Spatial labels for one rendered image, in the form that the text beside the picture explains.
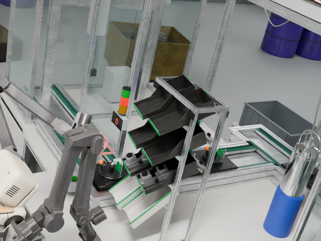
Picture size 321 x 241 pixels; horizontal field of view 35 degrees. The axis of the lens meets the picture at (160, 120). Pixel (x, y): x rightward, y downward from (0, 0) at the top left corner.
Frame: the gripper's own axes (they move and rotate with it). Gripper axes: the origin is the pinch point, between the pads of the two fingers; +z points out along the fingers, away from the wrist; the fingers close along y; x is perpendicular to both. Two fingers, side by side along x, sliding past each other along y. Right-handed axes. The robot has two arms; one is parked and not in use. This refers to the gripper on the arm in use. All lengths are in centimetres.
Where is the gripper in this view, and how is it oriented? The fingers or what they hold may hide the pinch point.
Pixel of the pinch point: (109, 147)
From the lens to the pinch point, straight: 244.0
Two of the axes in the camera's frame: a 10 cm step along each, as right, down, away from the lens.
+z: 7.4, 3.7, 5.5
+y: -3.6, -4.7, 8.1
